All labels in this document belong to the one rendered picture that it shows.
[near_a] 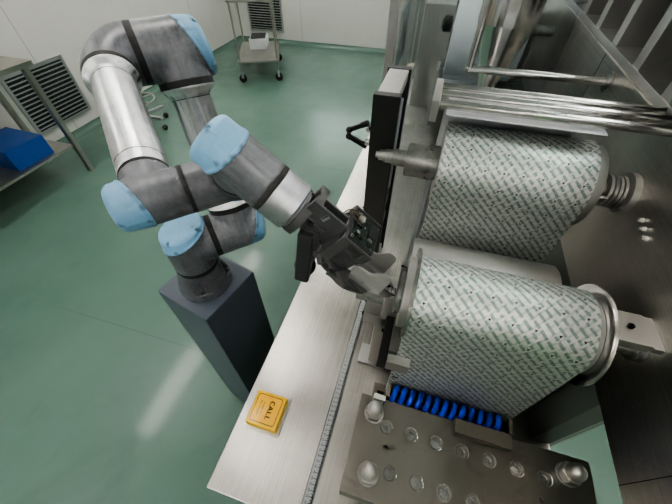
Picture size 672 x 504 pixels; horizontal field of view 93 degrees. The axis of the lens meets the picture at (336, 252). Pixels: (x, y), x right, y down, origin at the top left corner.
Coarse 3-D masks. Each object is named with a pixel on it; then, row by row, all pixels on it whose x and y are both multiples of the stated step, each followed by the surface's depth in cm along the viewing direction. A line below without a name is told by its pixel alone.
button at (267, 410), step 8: (264, 392) 72; (256, 400) 71; (264, 400) 71; (272, 400) 71; (280, 400) 71; (256, 408) 70; (264, 408) 70; (272, 408) 70; (280, 408) 70; (248, 416) 69; (256, 416) 69; (264, 416) 69; (272, 416) 69; (280, 416) 69; (256, 424) 68; (264, 424) 68; (272, 424) 68; (272, 432) 68
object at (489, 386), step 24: (432, 360) 52; (456, 360) 50; (408, 384) 62; (432, 384) 59; (456, 384) 56; (480, 384) 53; (504, 384) 51; (528, 384) 49; (552, 384) 47; (480, 408) 60; (504, 408) 57
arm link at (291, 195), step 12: (288, 180) 42; (300, 180) 43; (276, 192) 41; (288, 192) 41; (300, 192) 42; (264, 204) 42; (276, 204) 41; (288, 204) 42; (300, 204) 42; (264, 216) 44; (276, 216) 43; (288, 216) 42
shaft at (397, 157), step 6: (384, 150) 62; (390, 150) 61; (396, 150) 61; (402, 150) 61; (378, 156) 62; (384, 156) 62; (390, 156) 61; (396, 156) 61; (402, 156) 60; (390, 162) 62; (396, 162) 61; (402, 162) 61
